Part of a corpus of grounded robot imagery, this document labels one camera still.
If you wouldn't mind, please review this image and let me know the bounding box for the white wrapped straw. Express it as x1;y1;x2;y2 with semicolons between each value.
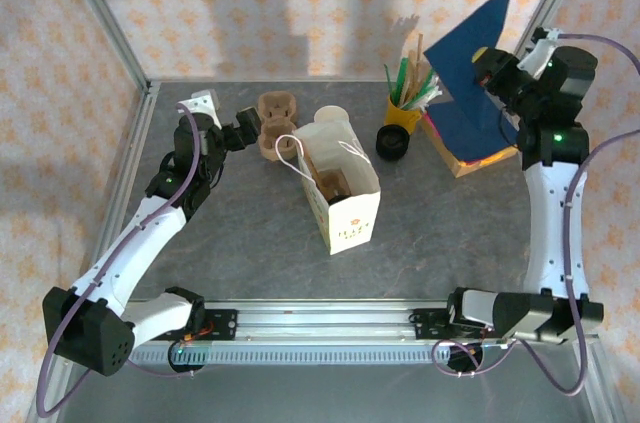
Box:
403;77;445;110

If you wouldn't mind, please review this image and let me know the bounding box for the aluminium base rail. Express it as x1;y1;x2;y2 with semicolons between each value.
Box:
55;298;600;345

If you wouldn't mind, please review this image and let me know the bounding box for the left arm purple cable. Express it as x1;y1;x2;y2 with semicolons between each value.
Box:
35;102;204;419

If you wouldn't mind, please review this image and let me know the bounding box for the aluminium frame leg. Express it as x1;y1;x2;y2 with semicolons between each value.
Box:
573;342;624;423

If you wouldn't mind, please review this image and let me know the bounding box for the tall wooden stirrer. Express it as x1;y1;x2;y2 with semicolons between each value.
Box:
413;32;425;94

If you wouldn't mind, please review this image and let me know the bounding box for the dark blue paper napkin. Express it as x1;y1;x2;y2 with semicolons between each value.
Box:
423;0;519;157

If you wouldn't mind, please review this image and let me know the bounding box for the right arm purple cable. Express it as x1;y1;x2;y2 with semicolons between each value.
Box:
430;32;640;397

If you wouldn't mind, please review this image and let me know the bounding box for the wide green stick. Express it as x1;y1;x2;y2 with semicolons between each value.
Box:
396;57;410;97

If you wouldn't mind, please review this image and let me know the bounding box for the yellow stirrer holder cup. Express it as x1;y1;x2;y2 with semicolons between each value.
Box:
383;92;424;135

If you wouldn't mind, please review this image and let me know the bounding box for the grey slotted cable duct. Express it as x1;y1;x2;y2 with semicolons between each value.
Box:
127;345;484;365

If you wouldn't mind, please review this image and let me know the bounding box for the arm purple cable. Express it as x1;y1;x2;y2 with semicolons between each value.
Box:
35;102;204;419
430;32;640;397

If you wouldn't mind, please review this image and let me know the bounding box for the black cup lid stack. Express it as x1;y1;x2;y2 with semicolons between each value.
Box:
375;124;411;162

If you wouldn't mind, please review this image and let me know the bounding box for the aluminium side rail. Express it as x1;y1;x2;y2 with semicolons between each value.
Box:
79;82;162;304

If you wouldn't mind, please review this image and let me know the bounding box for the white paper takeout bag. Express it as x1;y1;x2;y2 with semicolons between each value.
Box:
273;117;382;257

